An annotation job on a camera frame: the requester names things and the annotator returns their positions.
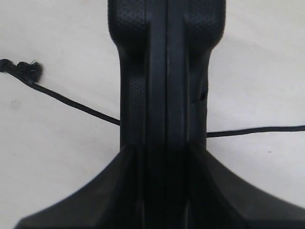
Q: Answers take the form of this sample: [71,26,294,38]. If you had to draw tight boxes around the black plastic carry case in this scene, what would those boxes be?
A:
[108,0,226,229]

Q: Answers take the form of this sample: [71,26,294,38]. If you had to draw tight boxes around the black braided rope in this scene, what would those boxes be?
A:
[0,59,305,138]

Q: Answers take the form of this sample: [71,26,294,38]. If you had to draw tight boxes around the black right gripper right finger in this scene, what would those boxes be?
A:
[189,143,305,229]

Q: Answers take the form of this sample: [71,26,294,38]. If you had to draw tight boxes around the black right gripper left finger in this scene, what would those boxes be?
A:
[16,145,142,229]

